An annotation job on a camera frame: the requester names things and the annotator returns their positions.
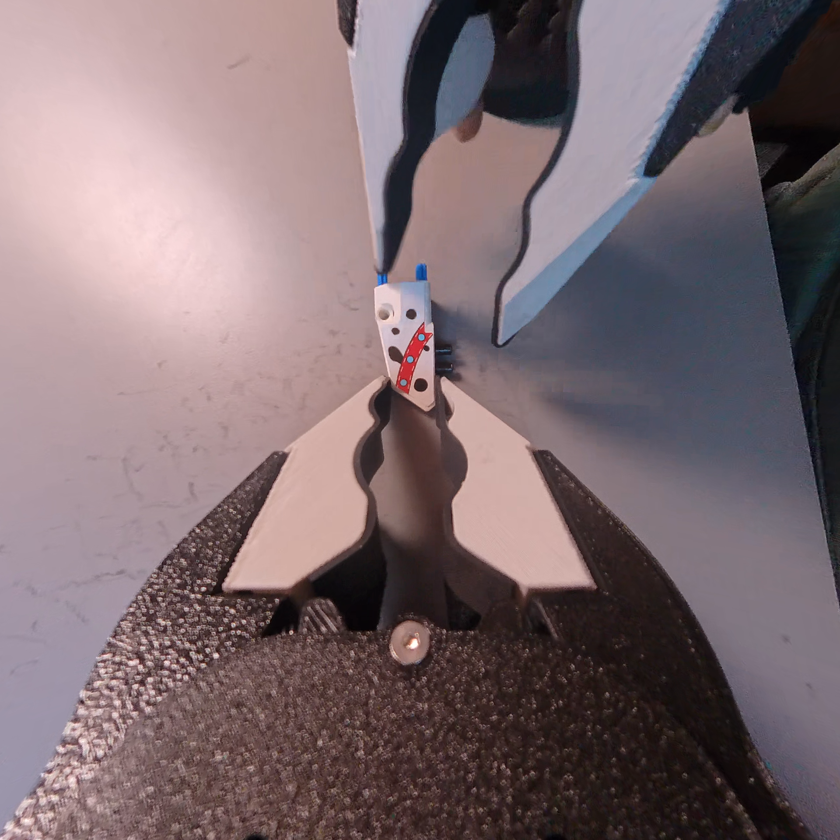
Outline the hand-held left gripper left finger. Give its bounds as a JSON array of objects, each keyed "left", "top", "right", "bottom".
[{"left": 222, "top": 376, "right": 391, "bottom": 608}]

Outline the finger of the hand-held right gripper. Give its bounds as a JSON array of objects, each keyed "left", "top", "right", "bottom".
[
  {"left": 491, "top": 0, "right": 731, "bottom": 349},
  {"left": 346, "top": 0, "right": 488, "bottom": 275}
]

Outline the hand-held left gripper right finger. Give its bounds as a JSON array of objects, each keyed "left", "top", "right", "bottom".
[{"left": 436, "top": 379, "right": 598, "bottom": 605}]

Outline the white spotted toy panel assembly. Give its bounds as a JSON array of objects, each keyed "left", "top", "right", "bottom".
[{"left": 374, "top": 262, "right": 462, "bottom": 414}]

